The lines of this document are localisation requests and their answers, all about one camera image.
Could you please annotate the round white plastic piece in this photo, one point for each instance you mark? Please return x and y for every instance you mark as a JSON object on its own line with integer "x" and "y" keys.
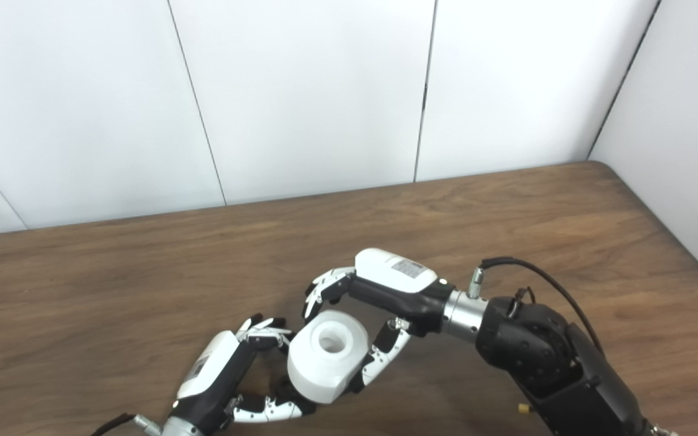
{"x": 319, "y": 375}

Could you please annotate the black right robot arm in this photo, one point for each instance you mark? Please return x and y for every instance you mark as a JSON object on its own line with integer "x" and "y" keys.
{"x": 537, "y": 351}

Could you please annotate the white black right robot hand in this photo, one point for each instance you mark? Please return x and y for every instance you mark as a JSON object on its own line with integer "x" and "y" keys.
{"x": 397, "y": 278}

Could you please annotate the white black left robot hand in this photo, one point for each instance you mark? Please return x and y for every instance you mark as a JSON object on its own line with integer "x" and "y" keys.
{"x": 212, "y": 363}

